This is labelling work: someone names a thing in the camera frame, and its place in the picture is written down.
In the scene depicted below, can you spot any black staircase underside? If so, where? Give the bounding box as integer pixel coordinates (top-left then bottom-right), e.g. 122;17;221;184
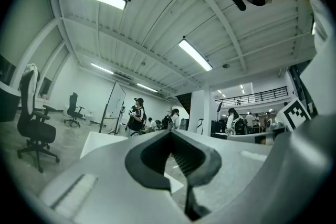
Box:
175;93;194;116

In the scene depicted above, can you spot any small black office chair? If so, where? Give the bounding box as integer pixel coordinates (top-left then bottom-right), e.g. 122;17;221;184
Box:
64;92;85;128

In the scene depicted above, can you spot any large black office chair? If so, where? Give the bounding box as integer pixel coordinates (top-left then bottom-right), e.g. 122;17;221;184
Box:
16;62;61;174

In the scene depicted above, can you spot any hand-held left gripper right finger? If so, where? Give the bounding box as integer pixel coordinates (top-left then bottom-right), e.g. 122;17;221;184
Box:
171;110;335;224

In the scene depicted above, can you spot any black mezzanine railing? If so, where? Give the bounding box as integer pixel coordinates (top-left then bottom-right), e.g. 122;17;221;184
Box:
214;88;289;106

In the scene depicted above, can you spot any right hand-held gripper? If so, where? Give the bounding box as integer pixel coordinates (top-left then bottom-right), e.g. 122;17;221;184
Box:
227;97;313;145

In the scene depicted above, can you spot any white cloth on chair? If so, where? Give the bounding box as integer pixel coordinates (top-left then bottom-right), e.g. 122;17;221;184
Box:
23;62;39;79

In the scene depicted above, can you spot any rolling whiteboard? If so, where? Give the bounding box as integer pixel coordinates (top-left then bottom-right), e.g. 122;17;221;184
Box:
99;80;127;136

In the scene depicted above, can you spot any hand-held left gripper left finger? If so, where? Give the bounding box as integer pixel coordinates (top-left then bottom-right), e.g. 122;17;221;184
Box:
38;129;190;224

